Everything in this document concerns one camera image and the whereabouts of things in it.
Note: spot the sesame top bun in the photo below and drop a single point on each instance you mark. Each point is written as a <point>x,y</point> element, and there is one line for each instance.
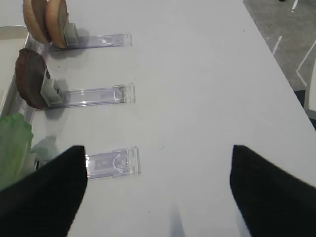
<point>34,18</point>

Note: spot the clear bun holder rail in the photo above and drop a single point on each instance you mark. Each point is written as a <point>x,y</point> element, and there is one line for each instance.
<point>74,41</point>

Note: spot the standing green lettuce leaf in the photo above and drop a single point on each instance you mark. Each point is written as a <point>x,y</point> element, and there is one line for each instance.
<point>15,142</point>

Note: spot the clear patty holder rail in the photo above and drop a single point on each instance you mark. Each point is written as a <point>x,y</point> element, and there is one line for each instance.
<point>56,98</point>

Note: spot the standing brown meat patty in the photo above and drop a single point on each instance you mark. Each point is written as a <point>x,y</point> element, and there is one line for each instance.
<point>29,73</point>

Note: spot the plain bun half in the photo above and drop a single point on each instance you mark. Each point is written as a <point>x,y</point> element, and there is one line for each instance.
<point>56,17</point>

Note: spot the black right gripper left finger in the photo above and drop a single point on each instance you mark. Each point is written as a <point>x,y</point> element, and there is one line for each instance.
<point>45,203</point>

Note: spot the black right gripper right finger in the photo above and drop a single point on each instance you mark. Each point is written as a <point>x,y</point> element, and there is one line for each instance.
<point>272,202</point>

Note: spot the clear lettuce holder rail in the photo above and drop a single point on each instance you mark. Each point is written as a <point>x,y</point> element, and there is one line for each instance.
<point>116,164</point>

